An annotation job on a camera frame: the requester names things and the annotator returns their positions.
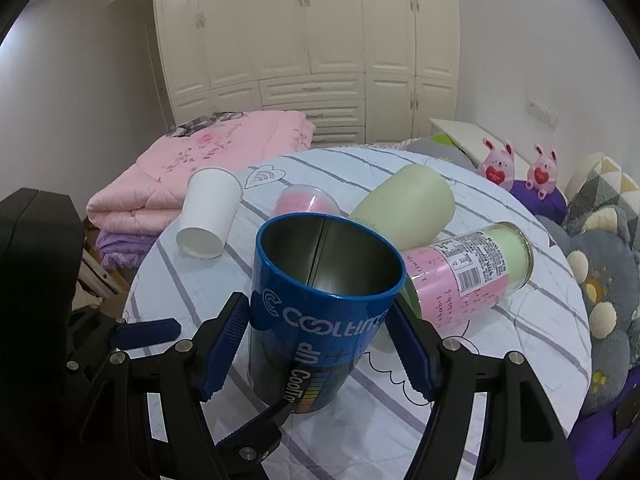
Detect white striped round quilt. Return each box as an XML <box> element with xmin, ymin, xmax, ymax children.
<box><xmin>124</xmin><ymin>148</ymin><xmax>591</xmax><ymax>479</ymax></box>

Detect grey plush paw cushion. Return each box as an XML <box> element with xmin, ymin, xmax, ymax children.
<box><xmin>538</xmin><ymin>206</ymin><xmax>639</xmax><ymax>416</ymax></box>

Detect light green ceramic cup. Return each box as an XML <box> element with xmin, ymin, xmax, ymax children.
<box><xmin>349</xmin><ymin>164</ymin><xmax>456</xmax><ymax>252</ymax></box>

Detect pink folded blanket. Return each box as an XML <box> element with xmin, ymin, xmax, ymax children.
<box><xmin>87</xmin><ymin>110</ymin><xmax>316</xmax><ymax>235</ymax></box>

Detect white paper cup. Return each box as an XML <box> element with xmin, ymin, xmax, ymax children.
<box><xmin>176</xmin><ymin>167</ymin><xmax>244</xmax><ymax>259</ymax></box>

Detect grey flower pillow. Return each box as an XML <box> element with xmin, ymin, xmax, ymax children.
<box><xmin>402</xmin><ymin>134</ymin><xmax>476</xmax><ymax>171</ymax></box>

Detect pink bunny toy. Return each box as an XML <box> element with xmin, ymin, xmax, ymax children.
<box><xmin>476</xmin><ymin>138</ymin><xmax>515</xmax><ymax>192</ymax></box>
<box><xmin>525</xmin><ymin>144</ymin><xmax>558</xmax><ymax>200</ymax></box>

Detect cream white wardrobe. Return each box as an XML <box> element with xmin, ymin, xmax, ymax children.
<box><xmin>153</xmin><ymin>0</ymin><xmax>460</xmax><ymax>145</ymax></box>

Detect clear pink green cup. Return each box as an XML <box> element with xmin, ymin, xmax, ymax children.
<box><xmin>402</xmin><ymin>222</ymin><xmax>534</xmax><ymax>330</ymax></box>

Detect blue black Cooltime cup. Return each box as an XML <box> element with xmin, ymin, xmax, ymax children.
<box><xmin>248</xmin><ymin>212</ymin><xmax>406</xmax><ymax>414</ymax></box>

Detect purple pillow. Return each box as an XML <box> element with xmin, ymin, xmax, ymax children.
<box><xmin>511</xmin><ymin>180</ymin><xmax>567</xmax><ymax>224</ymax></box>

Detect white wall socket strip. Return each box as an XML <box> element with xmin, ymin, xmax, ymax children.
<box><xmin>526</xmin><ymin>88</ymin><xmax>558</xmax><ymax>130</ymax></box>

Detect small pink clear cup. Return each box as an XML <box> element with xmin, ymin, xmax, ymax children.
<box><xmin>272</xmin><ymin>184</ymin><xmax>341</xmax><ymax>217</ymax></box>

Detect near pink bunny toy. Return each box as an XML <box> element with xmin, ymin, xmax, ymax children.
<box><xmin>476</xmin><ymin>138</ymin><xmax>515</xmax><ymax>192</ymax></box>

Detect purple folded blanket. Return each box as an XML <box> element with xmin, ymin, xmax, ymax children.
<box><xmin>96</xmin><ymin>231</ymin><xmax>158</xmax><ymax>271</ymax></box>

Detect triangle pattern quilted cushion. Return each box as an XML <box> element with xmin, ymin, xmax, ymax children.
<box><xmin>563</xmin><ymin>153</ymin><xmax>639</xmax><ymax>252</ymax></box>

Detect white bedside table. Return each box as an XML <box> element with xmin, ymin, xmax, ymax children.
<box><xmin>430</xmin><ymin>118</ymin><xmax>504</xmax><ymax>167</ymax></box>

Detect far pink bunny toy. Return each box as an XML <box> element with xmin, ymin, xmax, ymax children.
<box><xmin>525</xmin><ymin>144</ymin><xmax>558</xmax><ymax>200</ymax></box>

